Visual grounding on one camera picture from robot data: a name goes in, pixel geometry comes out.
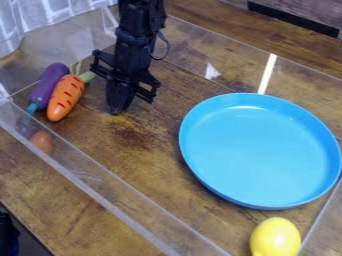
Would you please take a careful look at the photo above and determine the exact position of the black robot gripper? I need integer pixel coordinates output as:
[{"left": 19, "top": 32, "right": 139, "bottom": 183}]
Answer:
[{"left": 91, "top": 29, "right": 161, "bottom": 114}]

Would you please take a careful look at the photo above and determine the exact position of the orange toy carrot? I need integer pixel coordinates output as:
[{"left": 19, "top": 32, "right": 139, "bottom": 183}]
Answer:
[{"left": 47, "top": 71, "right": 97, "bottom": 122}]

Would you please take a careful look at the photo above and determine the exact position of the purple toy eggplant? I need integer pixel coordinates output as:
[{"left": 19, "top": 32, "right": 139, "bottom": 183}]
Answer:
[{"left": 26, "top": 63, "right": 70, "bottom": 115}]

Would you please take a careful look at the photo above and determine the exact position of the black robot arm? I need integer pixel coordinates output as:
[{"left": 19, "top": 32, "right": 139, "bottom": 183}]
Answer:
[{"left": 91, "top": 0, "right": 170, "bottom": 115}]

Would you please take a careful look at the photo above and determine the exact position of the blue plastic plate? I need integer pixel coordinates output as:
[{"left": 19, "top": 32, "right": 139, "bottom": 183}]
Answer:
[{"left": 180, "top": 93, "right": 342, "bottom": 210}]

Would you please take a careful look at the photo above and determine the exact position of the yellow toy lemon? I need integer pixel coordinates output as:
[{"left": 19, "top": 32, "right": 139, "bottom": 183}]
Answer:
[{"left": 250, "top": 217, "right": 302, "bottom": 256}]

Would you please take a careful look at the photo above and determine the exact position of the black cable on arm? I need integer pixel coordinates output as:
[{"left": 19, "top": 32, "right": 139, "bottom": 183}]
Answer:
[{"left": 149, "top": 30, "right": 173, "bottom": 62}]

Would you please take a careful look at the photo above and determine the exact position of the clear acrylic enclosure wall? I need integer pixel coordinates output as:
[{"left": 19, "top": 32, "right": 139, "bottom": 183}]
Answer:
[{"left": 0, "top": 3, "right": 342, "bottom": 256}]

